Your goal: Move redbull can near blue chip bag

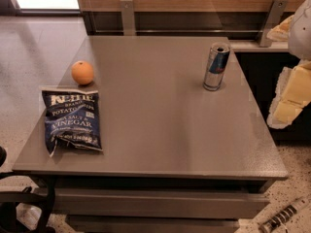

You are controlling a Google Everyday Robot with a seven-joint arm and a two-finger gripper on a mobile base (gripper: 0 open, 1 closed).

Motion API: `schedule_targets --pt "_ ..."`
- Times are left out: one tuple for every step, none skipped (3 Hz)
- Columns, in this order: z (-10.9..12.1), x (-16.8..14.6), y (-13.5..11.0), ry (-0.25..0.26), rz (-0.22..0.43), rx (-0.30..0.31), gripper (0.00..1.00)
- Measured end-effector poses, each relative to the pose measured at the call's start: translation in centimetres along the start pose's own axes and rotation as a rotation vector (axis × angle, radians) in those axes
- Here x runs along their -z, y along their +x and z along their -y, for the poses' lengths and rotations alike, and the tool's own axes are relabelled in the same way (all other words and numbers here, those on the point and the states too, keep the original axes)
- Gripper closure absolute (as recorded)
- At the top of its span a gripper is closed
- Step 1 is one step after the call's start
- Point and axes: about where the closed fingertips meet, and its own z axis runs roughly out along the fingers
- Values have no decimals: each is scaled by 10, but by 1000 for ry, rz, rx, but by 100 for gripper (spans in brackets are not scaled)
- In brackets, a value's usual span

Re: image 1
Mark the left metal wall bracket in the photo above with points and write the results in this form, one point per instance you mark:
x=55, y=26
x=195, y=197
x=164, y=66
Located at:
x=128, y=18

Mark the orange fruit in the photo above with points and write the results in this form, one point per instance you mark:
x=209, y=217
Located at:
x=82, y=72

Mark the blue kettle chip bag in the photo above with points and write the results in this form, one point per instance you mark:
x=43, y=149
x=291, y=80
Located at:
x=71, y=119

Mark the metal wall bracket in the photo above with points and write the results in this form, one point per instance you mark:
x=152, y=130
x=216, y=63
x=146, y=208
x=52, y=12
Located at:
x=273, y=17
x=128, y=18

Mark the silver blue redbull can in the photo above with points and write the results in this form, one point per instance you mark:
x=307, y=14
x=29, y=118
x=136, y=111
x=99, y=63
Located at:
x=215, y=68

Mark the right metal wall bracket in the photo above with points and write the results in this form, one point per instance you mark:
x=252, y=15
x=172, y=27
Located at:
x=273, y=17

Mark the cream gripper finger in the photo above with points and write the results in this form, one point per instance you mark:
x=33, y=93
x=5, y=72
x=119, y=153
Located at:
x=280, y=32
x=292, y=95

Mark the grey drawer front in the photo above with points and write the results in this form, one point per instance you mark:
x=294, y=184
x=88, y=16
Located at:
x=156, y=203

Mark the black chair base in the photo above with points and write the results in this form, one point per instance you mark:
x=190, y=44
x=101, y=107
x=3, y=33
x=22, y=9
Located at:
x=9, y=200

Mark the striped tube on floor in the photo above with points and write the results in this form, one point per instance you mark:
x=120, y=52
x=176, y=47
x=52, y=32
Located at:
x=282, y=217

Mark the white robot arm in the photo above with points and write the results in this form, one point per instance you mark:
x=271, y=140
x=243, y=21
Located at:
x=299, y=40

